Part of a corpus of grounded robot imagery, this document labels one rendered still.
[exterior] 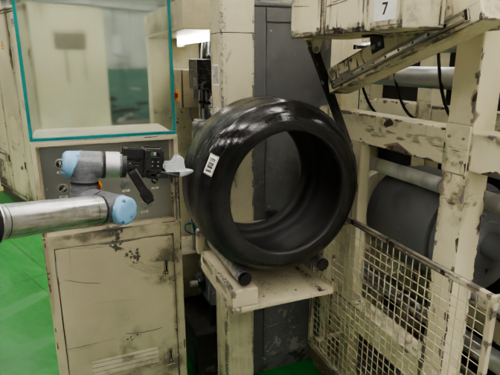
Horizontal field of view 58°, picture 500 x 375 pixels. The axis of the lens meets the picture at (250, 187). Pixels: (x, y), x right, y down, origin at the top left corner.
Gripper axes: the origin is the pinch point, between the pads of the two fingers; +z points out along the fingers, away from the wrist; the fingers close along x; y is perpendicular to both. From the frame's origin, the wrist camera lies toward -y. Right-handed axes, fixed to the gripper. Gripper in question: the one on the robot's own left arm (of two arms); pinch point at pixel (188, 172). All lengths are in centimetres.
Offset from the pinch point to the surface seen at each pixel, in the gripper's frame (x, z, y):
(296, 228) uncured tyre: 11, 46, -23
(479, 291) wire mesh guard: -56, 62, -17
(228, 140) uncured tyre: -9.3, 8.2, 11.7
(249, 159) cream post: 26.8, 30.8, -0.7
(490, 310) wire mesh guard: -60, 63, -20
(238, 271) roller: -7.8, 16.1, -29.8
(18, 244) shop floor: 291, -70, -134
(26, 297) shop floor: 185, -57, -132
